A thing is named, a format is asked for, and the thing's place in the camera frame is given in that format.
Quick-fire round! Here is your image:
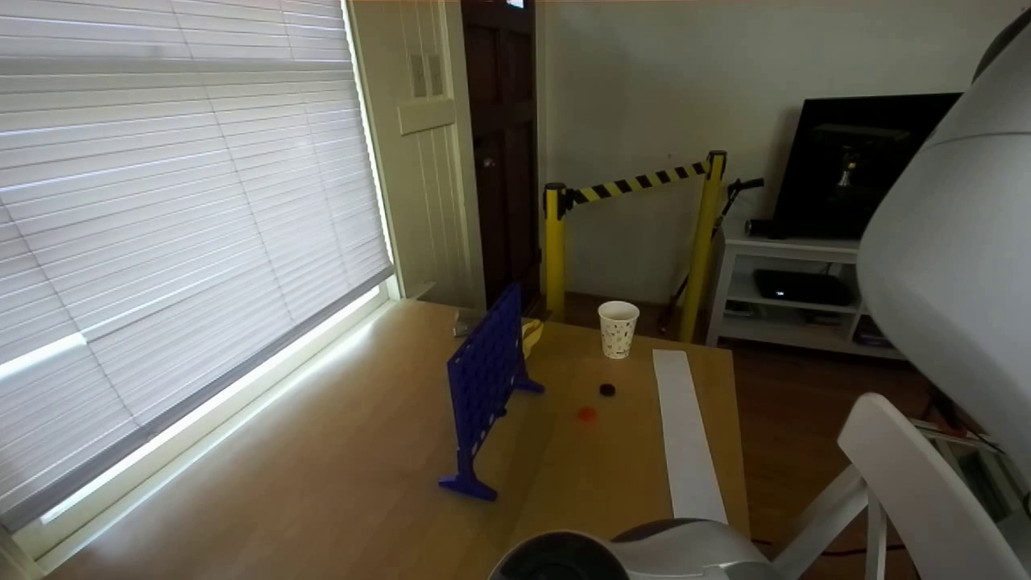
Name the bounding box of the blue connect four board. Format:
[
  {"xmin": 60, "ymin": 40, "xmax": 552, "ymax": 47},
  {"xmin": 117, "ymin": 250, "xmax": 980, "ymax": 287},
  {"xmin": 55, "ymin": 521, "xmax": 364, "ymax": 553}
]
[{"xmin": 433, "ymin": 281, "xmax": 548, "ymax": 507}]

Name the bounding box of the dotted paper cup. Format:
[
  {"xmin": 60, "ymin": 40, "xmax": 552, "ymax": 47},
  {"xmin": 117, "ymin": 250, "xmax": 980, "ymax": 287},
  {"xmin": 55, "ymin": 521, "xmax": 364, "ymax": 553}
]
[{"xmin": 597, "ymin": 297, "xmax": 644, "ymax": 364}]

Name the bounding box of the dark wooden door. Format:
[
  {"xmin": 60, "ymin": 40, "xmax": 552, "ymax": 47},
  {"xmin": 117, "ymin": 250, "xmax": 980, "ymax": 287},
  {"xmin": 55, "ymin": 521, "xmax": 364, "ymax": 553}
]
[{"xmin": 458, "ymin": 0, "xmax": 543, "ymax": 316}]

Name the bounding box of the yellow black striped tape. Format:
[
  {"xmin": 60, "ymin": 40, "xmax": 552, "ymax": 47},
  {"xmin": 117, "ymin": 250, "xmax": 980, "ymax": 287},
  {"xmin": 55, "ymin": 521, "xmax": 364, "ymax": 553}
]
[{"xmin": 556, "ymin": 158, "xmax": 714, "ymax": 215}]

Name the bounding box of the white panelled door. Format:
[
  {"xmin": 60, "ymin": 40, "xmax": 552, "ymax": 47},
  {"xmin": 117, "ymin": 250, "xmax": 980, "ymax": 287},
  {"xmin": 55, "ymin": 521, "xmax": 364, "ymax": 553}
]
[{"xmin": 344, "ymin": 0, "xmax": 490, "ymax": 316}]

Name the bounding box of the white paper strip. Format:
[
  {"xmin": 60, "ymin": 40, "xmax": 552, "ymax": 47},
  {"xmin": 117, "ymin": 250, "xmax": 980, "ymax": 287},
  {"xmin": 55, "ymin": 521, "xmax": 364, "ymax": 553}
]
[{"xmin": 648, "ymin": 345, "xmax": 731, "ymax": 532}]

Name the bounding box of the light wooden table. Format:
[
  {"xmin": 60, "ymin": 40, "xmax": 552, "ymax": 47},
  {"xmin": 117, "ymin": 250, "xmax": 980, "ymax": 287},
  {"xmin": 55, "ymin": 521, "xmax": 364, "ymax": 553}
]
[{"xmin": 45, "ymin": 297, "xmax": 753, "ymax": 580}]

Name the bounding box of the white media stand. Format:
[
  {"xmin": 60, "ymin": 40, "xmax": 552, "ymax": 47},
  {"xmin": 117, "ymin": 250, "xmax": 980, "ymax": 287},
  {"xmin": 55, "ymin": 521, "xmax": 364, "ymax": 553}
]
[{"xmin": 703, "ymin": 233, "xmax": 908, "ymax": 364}]

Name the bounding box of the black media box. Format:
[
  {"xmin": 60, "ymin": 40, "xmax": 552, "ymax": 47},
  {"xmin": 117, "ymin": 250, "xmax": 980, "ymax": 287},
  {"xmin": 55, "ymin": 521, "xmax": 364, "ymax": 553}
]
[{"xmin": 751, "ymin": 264, "xmax": 859, "ymax": 308}]

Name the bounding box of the large white window blind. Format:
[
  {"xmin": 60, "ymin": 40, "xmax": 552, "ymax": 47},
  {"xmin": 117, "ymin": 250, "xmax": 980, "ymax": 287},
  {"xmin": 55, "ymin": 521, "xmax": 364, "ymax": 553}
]
[{"xmin": 0, "ymin": 0, "xmax": 396, "ymax": 521}]

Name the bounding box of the black flat screen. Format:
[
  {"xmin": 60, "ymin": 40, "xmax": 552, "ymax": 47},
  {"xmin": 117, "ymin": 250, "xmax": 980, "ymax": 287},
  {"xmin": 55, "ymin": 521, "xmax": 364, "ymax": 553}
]
[{"xmin": 766, "ymin": 90, "xmax": 966, "ymax": 246}]

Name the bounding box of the white molded chair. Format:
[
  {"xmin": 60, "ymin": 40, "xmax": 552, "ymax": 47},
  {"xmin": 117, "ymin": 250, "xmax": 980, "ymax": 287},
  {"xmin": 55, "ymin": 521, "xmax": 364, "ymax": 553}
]
[{"xmin": 771, "ymin": 391, "xmax": 1031, "ymax": 580}]

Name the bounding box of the short yellow barrier post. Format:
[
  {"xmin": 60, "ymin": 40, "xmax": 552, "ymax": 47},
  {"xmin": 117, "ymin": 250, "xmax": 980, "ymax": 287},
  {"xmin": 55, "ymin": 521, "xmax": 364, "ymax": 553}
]
[{"xmin": 539, "ymin": 182, "xmax": 569, "ymax": 326}]

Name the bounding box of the tall yellow barrier post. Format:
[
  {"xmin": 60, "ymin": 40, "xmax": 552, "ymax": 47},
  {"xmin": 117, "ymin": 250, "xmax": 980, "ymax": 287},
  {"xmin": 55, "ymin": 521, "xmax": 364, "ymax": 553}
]
[{"xmin": 677, "ymin": 150, "xmax": 731, "ymax": 345}]

